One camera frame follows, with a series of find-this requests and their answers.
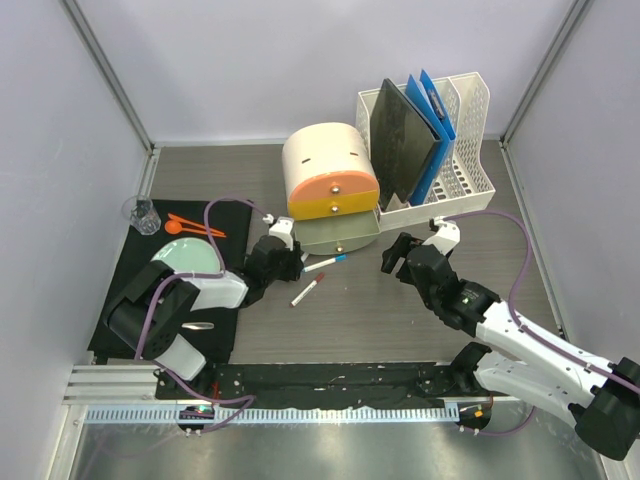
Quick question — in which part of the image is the white marker blue cap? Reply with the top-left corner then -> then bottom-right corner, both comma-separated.
302,254 -> 347,273

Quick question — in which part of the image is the white marker red cap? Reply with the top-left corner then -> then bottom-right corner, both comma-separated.
289,272 -> 325,308

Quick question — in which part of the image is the cream round drawer cabinet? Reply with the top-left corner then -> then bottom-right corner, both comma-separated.
282,122 -> 380,255

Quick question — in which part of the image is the cream perforated file organizer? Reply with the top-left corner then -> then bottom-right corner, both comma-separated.
363,72 -> 495,233

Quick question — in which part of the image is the blue plastic folder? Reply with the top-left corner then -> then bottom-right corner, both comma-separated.
405,70 -> 456,206

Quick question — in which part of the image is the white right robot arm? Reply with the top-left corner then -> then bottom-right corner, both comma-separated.
381,233 -> 639,461

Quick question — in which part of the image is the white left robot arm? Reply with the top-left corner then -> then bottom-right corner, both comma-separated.
101,235 -> 303,399

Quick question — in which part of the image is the black cloth mat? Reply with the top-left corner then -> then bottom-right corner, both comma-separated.
88,200 -> 252,365

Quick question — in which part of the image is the pale green plate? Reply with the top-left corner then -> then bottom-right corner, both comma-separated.
151,237 -> 221,274

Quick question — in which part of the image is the orange plastic spoon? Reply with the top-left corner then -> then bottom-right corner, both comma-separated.
164,220 -> 204,235

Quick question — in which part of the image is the metal spoon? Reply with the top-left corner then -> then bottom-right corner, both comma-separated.
182,322 -> 215,331

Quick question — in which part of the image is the clear glass cup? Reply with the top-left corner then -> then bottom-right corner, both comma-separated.
122,195 -> 161,236

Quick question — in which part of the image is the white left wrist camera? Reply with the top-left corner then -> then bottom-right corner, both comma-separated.
262,214 -> 294,251

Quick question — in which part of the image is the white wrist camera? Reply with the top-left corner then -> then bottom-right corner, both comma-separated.
262,214 -> 294,251
424,216 -> 461,256

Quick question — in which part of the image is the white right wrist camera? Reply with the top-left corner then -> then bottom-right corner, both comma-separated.
424,216 -> 461,256

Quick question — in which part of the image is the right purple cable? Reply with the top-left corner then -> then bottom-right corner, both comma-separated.
439,209 -> 640,436

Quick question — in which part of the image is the black mounting rail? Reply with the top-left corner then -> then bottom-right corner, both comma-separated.
154,360 -> 511,410

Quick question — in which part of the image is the white slotted cable duct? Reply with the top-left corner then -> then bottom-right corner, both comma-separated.
84,403 -> 459,425

